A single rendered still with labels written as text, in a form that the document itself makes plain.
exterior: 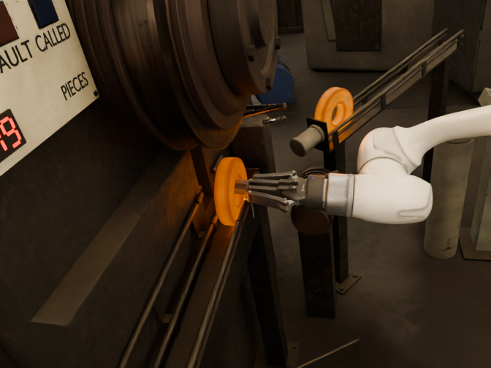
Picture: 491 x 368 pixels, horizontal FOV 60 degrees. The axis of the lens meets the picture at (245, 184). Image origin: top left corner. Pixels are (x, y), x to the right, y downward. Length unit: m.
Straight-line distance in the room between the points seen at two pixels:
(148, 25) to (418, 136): 0.62
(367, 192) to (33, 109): 0.60
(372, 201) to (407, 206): 0.06
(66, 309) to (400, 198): 0.61
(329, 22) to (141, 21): 3.01
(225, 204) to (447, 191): 0.96
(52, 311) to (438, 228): 1.43
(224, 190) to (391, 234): 1.17
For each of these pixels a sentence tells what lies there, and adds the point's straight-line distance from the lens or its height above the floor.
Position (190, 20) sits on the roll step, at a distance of 0.63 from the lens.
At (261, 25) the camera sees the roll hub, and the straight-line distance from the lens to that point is 0.73.
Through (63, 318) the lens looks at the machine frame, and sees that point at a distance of 0.61.
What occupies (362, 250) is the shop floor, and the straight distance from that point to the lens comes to 1.86.
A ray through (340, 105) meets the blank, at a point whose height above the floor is 0.72.
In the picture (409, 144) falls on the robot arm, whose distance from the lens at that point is 0.99.
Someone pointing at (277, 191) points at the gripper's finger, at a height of 0.75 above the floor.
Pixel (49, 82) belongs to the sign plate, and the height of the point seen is 1.12.
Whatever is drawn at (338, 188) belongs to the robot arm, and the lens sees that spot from 0.88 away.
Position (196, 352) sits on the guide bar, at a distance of 0.73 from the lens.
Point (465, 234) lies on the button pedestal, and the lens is 1.98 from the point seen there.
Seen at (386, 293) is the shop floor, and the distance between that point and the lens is 1.70.
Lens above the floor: 1.27
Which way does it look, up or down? 33 degrees down
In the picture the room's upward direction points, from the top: 10 degrees counter-clockwise
